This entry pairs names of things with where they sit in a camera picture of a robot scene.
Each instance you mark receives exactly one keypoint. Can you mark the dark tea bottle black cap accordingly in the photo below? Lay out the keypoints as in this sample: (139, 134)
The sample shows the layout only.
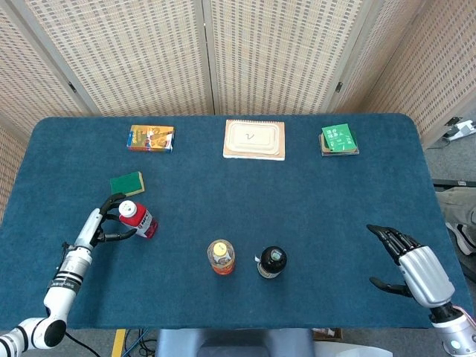
(273, 260)

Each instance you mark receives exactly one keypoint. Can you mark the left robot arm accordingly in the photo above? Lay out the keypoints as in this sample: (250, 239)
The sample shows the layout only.
(59, 297)

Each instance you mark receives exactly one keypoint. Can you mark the white power strip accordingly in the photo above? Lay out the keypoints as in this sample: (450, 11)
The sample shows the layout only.
(463, 130)

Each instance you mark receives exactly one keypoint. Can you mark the green and yellow sponge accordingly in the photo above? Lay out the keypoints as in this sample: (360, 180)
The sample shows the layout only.
(128, 183)

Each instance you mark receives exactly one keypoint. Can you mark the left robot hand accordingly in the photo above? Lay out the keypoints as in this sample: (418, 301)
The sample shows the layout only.
(89, 227)

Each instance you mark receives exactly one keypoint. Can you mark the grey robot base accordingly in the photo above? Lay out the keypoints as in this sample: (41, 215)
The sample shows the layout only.
(234, 344)

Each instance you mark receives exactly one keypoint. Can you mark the cardboard box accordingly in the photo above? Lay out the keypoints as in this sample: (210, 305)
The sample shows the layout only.
(328, 333)

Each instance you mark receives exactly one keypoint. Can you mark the white plastic cover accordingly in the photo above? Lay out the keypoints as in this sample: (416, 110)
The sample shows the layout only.
(353, 351)

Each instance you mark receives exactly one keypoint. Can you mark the black screen hinge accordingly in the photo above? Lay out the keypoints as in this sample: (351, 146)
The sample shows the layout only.
(71, 87)
(338, 87)
(453, 121)

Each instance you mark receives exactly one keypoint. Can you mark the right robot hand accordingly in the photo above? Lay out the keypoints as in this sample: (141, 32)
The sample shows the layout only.
(425, 271)

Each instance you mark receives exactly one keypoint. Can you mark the beige paper tray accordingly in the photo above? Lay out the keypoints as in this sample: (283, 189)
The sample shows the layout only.
(253, 138)

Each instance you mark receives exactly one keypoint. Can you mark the person's shoe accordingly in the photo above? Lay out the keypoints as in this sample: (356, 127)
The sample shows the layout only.
(463, 238)

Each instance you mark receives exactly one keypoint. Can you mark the orange tea bottle yellow cap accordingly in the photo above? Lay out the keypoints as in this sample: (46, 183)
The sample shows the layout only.
(221, 260)

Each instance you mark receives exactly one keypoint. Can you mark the black metal bar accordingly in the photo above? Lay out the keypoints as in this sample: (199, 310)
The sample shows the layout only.
(453, 183)

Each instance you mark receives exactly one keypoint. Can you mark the yellow floor tape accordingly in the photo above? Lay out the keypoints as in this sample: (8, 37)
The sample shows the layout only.
(119, 343)

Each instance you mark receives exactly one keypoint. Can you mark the beige spiral notebook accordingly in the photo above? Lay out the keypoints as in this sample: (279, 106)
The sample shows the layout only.
(282, 141)

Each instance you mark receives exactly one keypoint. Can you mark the blue tablecloth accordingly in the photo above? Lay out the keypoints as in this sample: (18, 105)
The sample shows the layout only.
(238, 201)

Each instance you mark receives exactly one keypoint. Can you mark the green booklet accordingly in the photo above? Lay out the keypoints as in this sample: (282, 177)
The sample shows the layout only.
(339, 137)

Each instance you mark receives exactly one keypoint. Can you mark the red NFC juice bottle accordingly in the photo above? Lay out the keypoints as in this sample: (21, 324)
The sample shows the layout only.
(143, 223)

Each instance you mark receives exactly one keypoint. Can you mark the thick book yellow pages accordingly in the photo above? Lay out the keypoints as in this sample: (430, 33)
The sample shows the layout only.
(323, 147)

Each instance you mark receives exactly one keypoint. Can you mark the person's khaki trouser leg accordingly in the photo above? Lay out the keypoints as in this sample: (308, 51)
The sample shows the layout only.
(459, 206)

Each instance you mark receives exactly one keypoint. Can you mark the woven folding screen panel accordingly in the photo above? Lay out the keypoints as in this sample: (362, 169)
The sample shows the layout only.
(279, 56)
(130, 56)
(33, 74)
(9, 160)
(372, 67)
(439, 56)

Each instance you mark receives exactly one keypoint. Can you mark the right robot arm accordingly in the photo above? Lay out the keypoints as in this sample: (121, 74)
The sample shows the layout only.
(457, 331)

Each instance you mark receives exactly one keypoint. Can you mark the orange snack box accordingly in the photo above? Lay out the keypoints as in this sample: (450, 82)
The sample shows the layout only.
(150, 138)

